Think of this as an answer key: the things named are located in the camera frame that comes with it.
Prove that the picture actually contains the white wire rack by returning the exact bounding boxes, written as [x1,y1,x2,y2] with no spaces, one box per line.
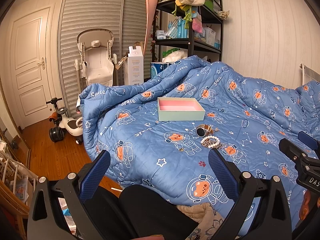
[1,140,38,207]

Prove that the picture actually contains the white pearl bracelet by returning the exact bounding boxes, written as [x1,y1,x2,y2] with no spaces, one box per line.
[200,135,222,149]

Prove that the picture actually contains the silver chain bracelet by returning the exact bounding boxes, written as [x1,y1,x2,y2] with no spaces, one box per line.
[201,139,224,150]

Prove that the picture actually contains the white plastic basket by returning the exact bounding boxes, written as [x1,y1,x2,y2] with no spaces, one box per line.
[202,27,216,47]

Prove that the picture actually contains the black trousers leg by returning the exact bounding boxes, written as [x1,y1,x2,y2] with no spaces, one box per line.
[84,185,198,239]

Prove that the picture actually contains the green frog plush toy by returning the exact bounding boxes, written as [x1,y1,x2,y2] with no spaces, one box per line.
[172,0,197,30]

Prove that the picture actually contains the grey louvred wardrobe doors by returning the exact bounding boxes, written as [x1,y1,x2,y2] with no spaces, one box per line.
[57,0,146,117]

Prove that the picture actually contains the rose gold smartwatch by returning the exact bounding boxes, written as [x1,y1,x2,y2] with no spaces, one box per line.
[196,124,219,138]

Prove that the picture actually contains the mint box with pink lining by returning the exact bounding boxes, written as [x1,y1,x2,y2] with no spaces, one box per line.
[157,97,205,121]

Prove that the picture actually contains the blue tissue pack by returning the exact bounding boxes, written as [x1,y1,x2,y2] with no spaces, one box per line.
[150,62,172,78]

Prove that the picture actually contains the beige patterned garment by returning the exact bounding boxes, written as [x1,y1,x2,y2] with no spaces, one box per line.
[176,203,224,240]

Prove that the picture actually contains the gold-framed mirror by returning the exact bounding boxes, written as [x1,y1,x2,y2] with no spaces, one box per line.
[1,84,31,168]

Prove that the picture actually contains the black metal shelf unit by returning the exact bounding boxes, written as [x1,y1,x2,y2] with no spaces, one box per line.
[152,0,223,62]

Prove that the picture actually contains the white kids ride-on scooter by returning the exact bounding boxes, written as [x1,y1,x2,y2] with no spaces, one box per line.
[46,98,83,145]

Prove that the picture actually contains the tall white cardboard box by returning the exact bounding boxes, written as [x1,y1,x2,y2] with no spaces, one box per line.
[124,46,144,85]

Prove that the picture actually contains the blue space-bear quilt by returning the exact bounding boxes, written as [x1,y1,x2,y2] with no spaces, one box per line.
[80,56,319,225]

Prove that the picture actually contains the white baby high chair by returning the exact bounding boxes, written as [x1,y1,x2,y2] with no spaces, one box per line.
[74,28,117,92]

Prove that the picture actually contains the white panelled door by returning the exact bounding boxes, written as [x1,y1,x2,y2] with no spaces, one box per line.
[9,7,51,128]

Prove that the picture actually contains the blue bottles on shelf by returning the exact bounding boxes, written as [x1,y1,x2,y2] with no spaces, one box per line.
[166,17,189,39]

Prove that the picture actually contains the pink hanging pennant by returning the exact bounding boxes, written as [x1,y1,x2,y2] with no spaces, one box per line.
[143,0,158,54]

